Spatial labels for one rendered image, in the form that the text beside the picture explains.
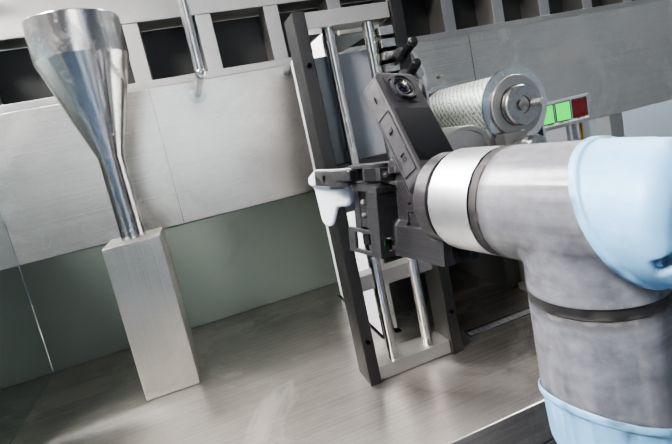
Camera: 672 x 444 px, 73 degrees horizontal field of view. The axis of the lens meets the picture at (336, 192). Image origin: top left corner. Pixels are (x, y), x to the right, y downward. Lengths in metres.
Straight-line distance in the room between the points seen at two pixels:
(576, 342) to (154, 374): 0.72
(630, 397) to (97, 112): 0.74
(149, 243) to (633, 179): 0.70
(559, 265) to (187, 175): 0.89
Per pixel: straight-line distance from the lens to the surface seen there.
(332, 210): 0.46
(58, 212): 1.10
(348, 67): 0.68
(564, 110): 1.47
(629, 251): 0.25
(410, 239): 0.38
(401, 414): 0.68
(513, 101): 0.92
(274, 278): 1.12
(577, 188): 0.25
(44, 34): 0.82
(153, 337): 0.86
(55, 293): 1.14
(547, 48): 1.46
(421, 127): 0.39
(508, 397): 0.69
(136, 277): 0.83
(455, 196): 0.31
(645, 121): 3.28
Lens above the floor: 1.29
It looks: 9 degrees down
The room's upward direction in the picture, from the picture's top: 12 degrees counter-clockwise
